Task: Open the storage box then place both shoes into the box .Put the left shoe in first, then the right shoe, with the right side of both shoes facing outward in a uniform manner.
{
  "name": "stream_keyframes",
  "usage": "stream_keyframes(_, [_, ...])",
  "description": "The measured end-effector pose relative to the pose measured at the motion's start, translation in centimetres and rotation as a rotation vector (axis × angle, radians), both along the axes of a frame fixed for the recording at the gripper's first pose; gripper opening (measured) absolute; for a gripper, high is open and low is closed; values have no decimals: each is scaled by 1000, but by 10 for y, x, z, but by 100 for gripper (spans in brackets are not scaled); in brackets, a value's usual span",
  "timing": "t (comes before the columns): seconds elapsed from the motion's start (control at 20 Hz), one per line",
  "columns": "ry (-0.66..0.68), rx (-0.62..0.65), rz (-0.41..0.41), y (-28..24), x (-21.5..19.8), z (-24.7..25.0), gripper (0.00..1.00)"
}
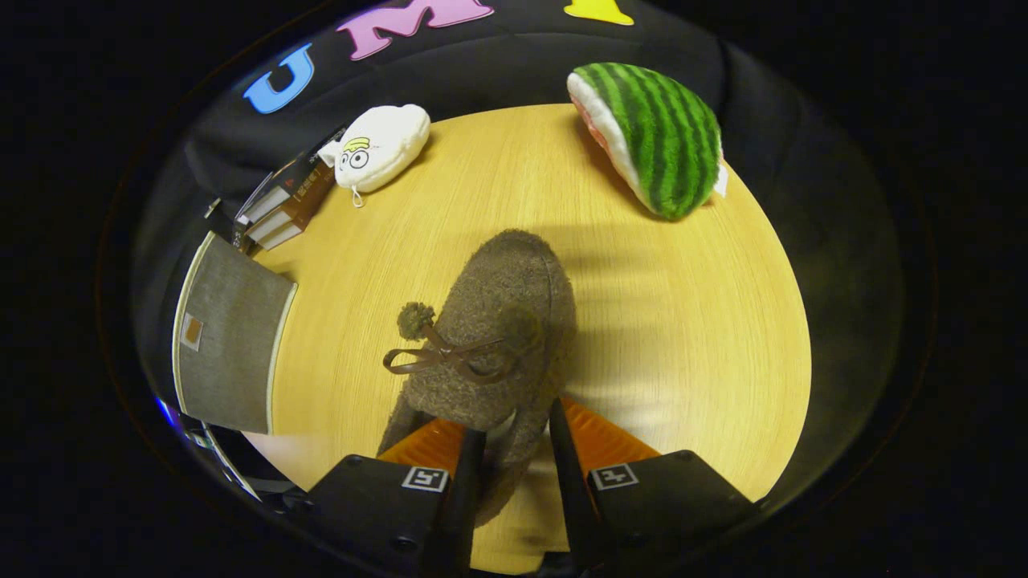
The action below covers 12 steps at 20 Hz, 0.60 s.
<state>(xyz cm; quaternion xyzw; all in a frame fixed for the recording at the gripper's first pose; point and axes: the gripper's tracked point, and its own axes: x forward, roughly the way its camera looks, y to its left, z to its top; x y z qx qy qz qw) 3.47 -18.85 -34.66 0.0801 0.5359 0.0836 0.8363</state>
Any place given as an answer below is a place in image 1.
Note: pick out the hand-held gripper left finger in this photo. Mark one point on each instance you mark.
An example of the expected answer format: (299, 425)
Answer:
(462, 498)

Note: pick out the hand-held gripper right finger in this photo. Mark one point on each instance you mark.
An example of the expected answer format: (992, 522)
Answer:
(572, 482)

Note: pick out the brown fuzzy shoe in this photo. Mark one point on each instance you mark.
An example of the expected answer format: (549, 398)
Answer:
(506, 305)

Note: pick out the grey fabric storage box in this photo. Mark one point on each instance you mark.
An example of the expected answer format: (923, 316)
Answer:
(233, 337)

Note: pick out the brown hardcover book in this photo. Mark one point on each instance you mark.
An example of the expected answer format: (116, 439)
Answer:
(293, 213)

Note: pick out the watermelon slice plush toy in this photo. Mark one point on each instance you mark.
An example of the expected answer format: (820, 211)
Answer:
(666, 136)

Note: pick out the white plush toy with face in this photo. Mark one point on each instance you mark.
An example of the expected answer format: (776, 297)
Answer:
(385, 144)

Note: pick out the black book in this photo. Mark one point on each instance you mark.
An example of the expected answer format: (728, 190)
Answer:
(301, 172)

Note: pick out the black backdrop cloth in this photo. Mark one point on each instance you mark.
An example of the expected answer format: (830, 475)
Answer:
(482, 64)

